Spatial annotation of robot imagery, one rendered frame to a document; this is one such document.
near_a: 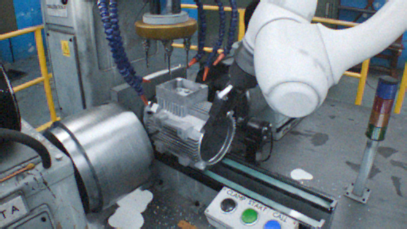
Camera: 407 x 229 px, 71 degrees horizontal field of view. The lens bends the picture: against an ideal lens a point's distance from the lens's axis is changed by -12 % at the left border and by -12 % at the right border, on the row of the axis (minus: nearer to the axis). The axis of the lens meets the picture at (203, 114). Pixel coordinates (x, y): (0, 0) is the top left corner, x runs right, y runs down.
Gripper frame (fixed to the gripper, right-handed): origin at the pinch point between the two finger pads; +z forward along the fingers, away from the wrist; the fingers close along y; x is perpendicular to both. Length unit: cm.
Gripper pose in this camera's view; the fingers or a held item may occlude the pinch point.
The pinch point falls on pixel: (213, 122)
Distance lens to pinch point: 83.0
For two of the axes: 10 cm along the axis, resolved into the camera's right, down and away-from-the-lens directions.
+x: 6.6, 7.0, -2.8
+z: -3.8, 6.3, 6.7
